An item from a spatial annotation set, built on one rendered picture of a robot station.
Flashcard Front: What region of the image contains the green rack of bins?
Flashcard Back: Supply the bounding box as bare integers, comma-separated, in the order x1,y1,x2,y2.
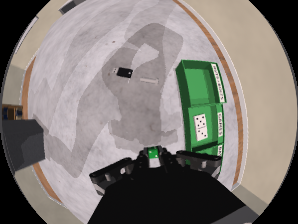
175,60,227,161

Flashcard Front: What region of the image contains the white domino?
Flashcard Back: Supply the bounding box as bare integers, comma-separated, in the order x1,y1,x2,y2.
193,114,208,141

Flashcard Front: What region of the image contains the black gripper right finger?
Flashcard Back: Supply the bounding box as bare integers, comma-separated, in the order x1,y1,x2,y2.
157,145,222,179

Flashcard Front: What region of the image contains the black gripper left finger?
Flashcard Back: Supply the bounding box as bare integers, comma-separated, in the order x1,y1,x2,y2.
89,147,150,196

